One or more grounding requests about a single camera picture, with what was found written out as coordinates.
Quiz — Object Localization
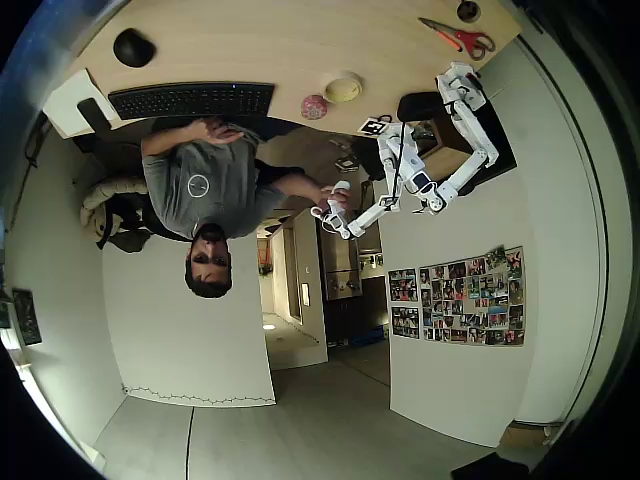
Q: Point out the white leader arm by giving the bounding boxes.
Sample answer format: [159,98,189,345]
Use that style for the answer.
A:
[309,180,405,241]

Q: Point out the beige roll of tape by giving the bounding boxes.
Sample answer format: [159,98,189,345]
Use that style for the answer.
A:
[323,70,363,104]

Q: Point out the person's right forearm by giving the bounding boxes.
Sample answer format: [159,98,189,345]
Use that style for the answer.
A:
[272,172,324,200]

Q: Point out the person's left forearm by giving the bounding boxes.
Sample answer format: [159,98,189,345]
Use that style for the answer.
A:
[141,119,202,157]

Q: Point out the pink round object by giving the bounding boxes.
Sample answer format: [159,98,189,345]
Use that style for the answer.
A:
[300,94,328,121]

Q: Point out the person's right hand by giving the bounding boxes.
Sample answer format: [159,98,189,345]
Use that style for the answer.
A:
[318,183,352,217]

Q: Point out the person's left hand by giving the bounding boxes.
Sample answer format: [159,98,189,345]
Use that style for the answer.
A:
[195,116,244,147]

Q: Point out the black white marker tag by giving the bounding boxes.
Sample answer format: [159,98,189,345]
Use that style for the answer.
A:
[356,115,391,137]

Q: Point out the small photo sheet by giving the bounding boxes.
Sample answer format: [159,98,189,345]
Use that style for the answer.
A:
[387,267,419,303]
[390,305,421,340]

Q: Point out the stainless steel fridge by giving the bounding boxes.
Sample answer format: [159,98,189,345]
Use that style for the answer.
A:
[319,219,363,301]

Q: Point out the large photo collage poster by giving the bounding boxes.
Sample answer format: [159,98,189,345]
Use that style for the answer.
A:
[418,244,526,347]

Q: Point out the blue crate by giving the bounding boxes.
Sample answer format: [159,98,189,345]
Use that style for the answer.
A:
[349,324,391,348]

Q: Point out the man in grey t-shirt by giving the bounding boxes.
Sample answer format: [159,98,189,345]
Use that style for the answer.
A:
[141,124,301,300]

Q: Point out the black computer keyboard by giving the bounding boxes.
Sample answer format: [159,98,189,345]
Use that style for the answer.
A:
[107,81,276,121]

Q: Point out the cardboard box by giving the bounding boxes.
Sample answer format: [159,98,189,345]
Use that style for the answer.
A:
[499,420,566,449]

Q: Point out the black backpack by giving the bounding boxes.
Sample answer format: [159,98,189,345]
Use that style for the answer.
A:
[95,192,166,254]

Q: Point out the black computer mouse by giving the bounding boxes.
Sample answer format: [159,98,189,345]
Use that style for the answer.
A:
[112,27,157,68]

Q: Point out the beige quilted blanket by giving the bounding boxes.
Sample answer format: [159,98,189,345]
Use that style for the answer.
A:
[79,177,151,242]

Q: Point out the white paper sheet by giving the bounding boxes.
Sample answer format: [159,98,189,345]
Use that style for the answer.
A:
[41,68,115,139]

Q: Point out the red handled scissors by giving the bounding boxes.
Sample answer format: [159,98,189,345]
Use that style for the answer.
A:
[417,16,497,62]

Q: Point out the string of fairy lights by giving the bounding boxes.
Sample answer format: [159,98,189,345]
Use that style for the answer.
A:
[120,383,276,406]

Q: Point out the black floor cable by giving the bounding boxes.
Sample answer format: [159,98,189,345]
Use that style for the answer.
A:
[183,405,196,480]

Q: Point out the dark framed wall picture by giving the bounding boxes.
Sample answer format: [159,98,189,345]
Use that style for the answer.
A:
[11,287,43,347]

